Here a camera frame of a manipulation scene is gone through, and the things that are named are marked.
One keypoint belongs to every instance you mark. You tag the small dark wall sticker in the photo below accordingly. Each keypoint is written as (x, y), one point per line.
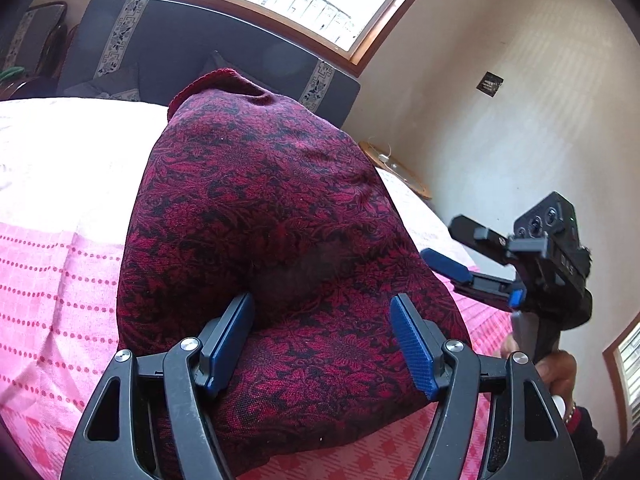
(490, 83)

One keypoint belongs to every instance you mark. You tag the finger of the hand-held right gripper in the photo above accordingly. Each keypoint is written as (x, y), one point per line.
(475, 232)
(450, 267)

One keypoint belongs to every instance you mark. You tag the person's right forearm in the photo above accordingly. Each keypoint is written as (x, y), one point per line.
(590, 440)

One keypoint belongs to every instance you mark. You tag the dark sofa with patterned bands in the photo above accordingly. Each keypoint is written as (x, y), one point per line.
(200, 35)

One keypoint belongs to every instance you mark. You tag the dark patterned armchair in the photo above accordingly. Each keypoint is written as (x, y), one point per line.
(30, 30)

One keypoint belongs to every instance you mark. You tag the round wooden table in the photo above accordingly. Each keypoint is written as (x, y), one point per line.
(417, 187)

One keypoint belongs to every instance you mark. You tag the small wood-framed window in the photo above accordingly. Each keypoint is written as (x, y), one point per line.
(627, 360)

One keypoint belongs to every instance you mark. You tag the dark throw cushion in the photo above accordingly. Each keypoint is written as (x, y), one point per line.
(100, 82)

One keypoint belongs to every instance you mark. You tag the red floral pillow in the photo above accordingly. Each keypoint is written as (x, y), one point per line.
(260, 185)

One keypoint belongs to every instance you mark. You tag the pink white dotted blanket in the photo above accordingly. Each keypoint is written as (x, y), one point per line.
(50, 260)

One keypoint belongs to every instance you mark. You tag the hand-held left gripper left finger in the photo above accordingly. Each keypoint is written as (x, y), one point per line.
(230, 340)

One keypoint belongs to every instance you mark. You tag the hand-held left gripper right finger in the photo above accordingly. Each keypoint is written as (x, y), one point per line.
(412, 345)

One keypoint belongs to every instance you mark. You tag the person's right hand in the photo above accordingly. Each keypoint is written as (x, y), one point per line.
(560, 380)

